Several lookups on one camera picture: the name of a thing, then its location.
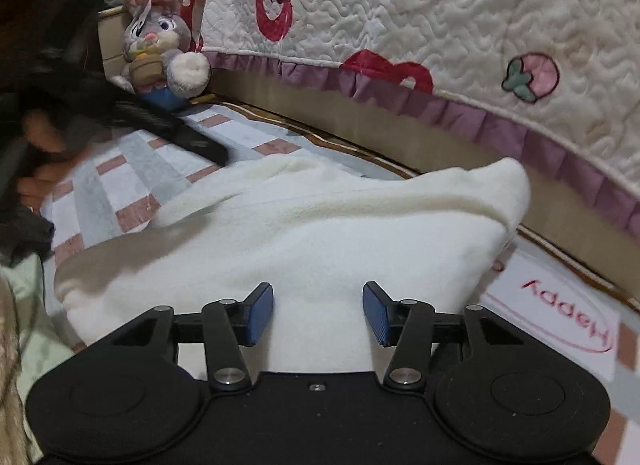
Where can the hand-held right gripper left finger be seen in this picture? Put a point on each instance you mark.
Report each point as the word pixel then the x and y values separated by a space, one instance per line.
pixel 260 315

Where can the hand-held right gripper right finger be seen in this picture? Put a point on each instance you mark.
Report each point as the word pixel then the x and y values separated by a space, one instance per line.
pixel 376 315

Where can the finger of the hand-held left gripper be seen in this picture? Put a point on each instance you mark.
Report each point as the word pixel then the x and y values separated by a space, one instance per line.
pixel 190 137

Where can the white fleece garment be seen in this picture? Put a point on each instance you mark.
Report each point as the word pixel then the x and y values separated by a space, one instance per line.
pixel 300 235

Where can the person's left hand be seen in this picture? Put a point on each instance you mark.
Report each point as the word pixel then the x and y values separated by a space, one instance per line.
pixel 42 132

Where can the cream bedside cabinet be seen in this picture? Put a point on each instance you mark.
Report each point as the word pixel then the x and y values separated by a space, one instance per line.
pixel 111 40

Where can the checkered oval rug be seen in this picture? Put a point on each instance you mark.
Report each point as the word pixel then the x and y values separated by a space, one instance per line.
pixel 125 165

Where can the dark wooden cabinet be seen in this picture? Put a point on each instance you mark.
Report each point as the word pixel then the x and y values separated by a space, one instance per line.
pixel 25 5

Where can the grey bunny plush toy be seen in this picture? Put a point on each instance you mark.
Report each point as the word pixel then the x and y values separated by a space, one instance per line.
pixel 155 35

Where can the pale green cloth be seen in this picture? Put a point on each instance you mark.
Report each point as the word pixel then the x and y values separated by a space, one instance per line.
pixel 30 325

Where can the white quilted bedspread red print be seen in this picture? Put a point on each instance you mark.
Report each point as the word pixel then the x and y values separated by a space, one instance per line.
pixel 450 20

